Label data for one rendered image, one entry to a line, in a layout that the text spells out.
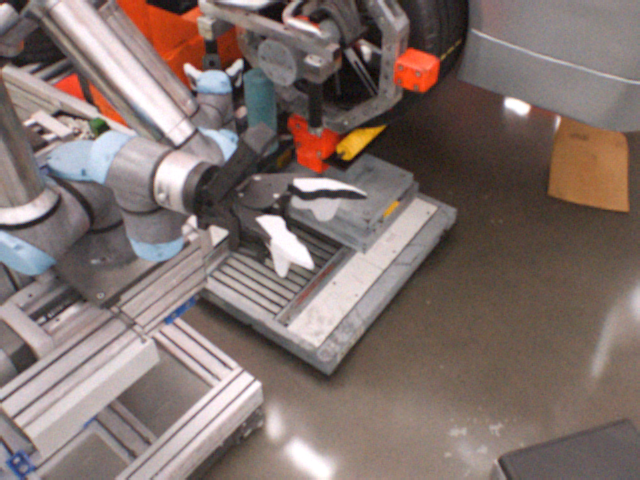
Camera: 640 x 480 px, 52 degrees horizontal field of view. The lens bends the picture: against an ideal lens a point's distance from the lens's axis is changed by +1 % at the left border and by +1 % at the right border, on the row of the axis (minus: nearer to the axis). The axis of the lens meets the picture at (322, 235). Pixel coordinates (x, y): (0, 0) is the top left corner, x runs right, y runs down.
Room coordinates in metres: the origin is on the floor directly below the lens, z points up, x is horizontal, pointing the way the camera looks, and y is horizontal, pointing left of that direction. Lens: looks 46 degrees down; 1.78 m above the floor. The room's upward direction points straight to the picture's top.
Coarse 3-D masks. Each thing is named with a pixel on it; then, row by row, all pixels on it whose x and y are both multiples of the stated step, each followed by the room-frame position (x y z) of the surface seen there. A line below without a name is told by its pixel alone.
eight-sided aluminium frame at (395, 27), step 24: (384, 0) 1.55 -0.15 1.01; (384, 24) 1.49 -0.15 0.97; (408, 24) 1.52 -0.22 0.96; (240, 48) 1.78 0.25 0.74; (384, 48) 1.49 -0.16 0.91; (384, 72) 1.49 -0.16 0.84; (288, 96) 1.70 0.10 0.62; (384, 96) 1.48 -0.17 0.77; (336, 120) 1.58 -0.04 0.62; (360, 120) 1.53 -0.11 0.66
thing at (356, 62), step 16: (288, 0) 1.81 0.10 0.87; (272, 16) 1.86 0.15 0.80; (368, 16) 1.67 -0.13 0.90; (352, 48) 1.68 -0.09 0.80; (352, 64) 1.89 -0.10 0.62; (304, 80) 1.77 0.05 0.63; (336, 80) 1.70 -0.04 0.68; (352, 80) 1.80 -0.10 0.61; (368, 80) 1.64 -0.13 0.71; (336, 96) 1.71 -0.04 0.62; (352, 96) 1.70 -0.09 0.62; (368, 96) 1.66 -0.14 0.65
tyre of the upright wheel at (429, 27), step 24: (408, 0) 1.55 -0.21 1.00; (432, 0) 1.56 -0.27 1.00; (456, 0) 1.64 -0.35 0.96; (432, 24) 1.53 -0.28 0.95; (456, 24) 1.63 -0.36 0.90; (408, 48) 1.54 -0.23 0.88; (432, 48) 1.52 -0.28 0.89; (456, 48) 1.63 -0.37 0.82; (408, 96) 1.54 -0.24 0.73; (384, 120) 1.58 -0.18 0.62
